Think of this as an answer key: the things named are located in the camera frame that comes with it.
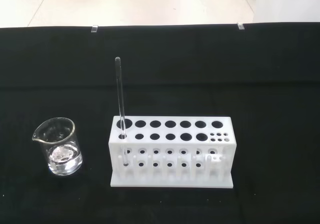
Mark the small glass beaker with water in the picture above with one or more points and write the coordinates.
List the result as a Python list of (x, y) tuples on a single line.
[(62, 156)]

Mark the white test tube rack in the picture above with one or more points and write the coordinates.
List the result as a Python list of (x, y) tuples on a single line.
[(172, 135)]

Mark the black bench cloth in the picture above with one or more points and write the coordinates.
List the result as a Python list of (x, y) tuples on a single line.
[(175, 83)]

